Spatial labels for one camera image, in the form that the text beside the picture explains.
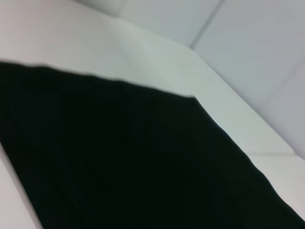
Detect black t-shirt with FREE print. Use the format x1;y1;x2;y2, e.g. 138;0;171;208
0;61;305;229

